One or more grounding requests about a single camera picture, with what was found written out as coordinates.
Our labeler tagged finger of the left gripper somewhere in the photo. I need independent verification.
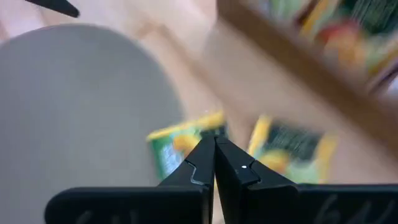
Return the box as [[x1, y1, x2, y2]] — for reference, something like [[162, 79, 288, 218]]
[[24, 0, 80, 18]]

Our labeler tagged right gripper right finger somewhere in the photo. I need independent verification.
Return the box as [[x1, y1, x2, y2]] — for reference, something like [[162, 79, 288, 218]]
[[215, 136, 300, 224]]

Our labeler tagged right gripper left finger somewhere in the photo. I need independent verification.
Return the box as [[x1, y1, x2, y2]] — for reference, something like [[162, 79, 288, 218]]
[[157, 135, 216, 224]]

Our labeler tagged green lemon tea packet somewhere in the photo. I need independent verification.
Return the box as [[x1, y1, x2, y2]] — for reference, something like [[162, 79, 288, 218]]
[[146, 110, 228, 182], [349, 0, 398, 34], [247, 114, 340, 185]]

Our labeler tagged red mango tea packet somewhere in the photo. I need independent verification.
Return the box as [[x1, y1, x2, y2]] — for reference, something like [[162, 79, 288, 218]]
[[317, 21, 369, 68]]

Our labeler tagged yellow foil tea packet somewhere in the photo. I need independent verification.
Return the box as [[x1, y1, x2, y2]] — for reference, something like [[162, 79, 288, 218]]
[[300, 0, 332, 35]]

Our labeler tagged round grey table mat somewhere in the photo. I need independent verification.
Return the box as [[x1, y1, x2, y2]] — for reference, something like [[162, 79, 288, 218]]
[[0, 23, 185, 224]]

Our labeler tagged brown wooden organizer box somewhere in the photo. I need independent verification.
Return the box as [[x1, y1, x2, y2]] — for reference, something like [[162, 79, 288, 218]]
[[216, 0, 398, 152]]

